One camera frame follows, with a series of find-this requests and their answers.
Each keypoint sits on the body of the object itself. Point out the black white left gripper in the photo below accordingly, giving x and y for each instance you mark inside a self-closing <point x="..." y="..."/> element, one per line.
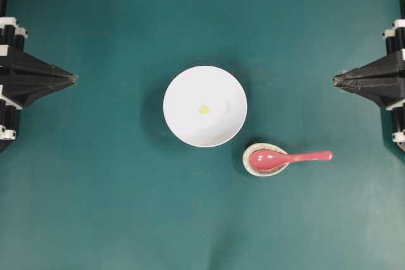
<point x="21" y="92"/>

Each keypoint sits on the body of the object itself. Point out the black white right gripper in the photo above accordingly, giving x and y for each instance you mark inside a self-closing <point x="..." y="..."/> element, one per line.
<point x="384" y="93"/>

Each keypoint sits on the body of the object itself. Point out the pink ceramic spoon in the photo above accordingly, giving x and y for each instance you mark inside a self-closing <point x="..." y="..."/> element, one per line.
<point x="268" y="159"/>

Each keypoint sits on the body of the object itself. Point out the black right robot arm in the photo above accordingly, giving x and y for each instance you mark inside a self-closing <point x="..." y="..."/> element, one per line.
<point x="382" y="81"/>

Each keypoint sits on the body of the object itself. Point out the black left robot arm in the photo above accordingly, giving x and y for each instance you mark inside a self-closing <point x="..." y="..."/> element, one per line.
<point x="24" y="78"/>

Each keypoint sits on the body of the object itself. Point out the speckled white spoon rest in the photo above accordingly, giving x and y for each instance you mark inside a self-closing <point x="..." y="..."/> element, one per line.
<point x="261" y="172"/>

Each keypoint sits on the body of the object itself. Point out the white ceramic bowl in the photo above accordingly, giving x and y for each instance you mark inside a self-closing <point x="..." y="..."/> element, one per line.
<point x="211" y="86"/>

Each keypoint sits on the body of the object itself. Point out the yellow hexagonal prism block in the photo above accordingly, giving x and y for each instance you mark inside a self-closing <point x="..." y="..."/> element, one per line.
<point x="204" y="110"/>

